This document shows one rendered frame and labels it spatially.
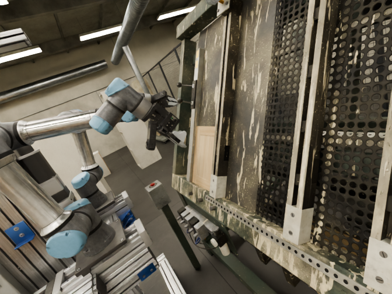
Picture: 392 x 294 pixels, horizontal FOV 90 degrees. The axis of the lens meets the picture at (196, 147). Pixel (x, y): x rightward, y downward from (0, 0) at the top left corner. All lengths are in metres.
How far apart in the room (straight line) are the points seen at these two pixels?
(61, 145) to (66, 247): 2.71
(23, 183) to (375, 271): 1.04
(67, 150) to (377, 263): 3.42
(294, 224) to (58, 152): 3.24
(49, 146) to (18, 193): 2.69
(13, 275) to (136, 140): 4.10
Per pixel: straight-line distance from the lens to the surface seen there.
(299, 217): 0.79
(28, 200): 0.87
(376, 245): 0.71
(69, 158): 3.53
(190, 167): 1.43
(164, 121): 0.75
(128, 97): 0.73
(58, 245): 0.89
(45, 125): 0.92
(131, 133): 5.05
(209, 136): 1.27
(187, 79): 1.70
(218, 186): 1.12
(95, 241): 1.05
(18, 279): 1.35
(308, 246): 0.85
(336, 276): 0.81
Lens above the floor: 1.55
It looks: 18 degrees down
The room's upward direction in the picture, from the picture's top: 23 degrees counter-clockwise
